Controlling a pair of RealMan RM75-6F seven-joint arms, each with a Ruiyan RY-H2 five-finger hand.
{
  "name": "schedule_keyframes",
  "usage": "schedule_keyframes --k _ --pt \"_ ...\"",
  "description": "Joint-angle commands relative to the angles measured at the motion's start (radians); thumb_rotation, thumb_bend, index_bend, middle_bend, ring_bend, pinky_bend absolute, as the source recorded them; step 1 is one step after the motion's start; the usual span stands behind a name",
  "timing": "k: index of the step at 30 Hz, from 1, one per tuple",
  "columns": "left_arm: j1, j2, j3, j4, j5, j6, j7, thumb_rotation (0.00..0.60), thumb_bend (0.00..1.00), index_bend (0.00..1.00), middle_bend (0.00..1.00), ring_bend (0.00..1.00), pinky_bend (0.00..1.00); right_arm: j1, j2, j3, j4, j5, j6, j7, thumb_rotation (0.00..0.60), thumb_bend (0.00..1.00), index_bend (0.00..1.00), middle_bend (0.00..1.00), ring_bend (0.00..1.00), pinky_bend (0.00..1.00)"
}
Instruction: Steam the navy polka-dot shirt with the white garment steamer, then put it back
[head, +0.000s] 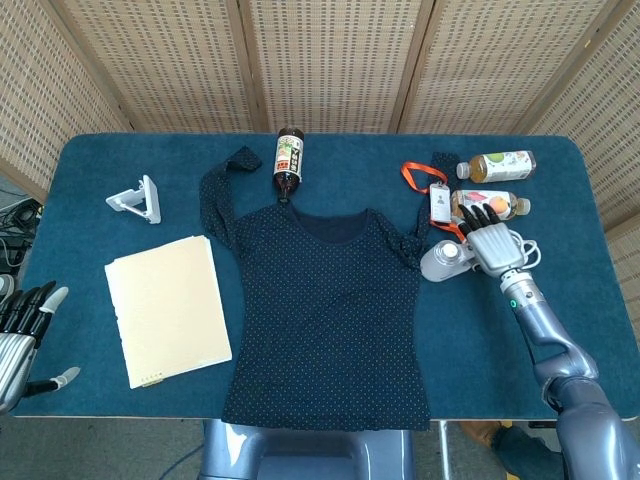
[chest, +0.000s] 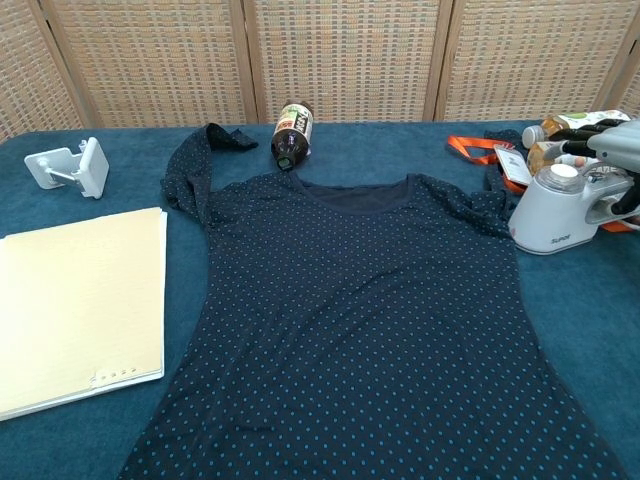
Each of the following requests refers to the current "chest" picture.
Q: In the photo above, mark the woven wooden folding screen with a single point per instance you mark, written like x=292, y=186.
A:
x=345, y=55

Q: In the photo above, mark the blue felt table cover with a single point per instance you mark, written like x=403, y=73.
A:
x=380, y=145

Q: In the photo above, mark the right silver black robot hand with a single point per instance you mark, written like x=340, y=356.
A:
x=617, y=142

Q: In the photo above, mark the white folding phone stand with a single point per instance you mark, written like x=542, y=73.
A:
x=92, y=167

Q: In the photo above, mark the white handheld steamer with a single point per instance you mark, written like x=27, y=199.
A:
x=545, y=215

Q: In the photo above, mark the cream paper folder stack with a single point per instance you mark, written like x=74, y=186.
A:
x=80, y=300

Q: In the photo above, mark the peach tea bottle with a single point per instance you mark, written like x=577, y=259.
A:
x=537, y=152

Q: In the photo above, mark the white ID badge card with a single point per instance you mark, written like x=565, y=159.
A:
x=515, y=165

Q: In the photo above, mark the dark brown drink bottle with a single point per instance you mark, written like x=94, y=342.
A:
x=292, y=135

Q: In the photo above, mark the green apple tea bottle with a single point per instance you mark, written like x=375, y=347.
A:
x=575, y=120

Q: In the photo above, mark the dark blue polka dot shirt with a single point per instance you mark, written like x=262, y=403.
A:
x=350, y=325

